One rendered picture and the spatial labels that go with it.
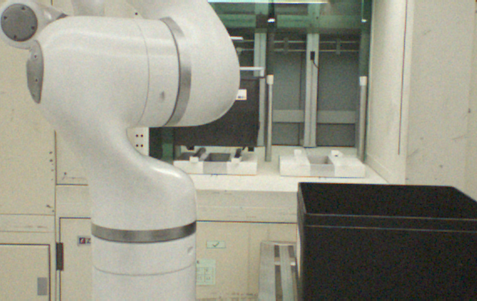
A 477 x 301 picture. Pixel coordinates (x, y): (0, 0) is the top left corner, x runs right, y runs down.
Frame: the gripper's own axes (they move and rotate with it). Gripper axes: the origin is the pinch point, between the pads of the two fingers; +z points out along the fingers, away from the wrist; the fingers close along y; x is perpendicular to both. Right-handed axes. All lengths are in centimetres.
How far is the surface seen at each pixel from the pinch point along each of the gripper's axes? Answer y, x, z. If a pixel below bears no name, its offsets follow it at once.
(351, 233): 53, -29, -50
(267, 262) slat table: 42, -44, -17
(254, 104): 37.9, -15.5, 22.7
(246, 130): 35.9, -21.8, 22.7
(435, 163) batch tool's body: 76, -26, -3
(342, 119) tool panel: 68, -24, 91
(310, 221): 47, -28, -50
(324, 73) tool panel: 61, -8, 92
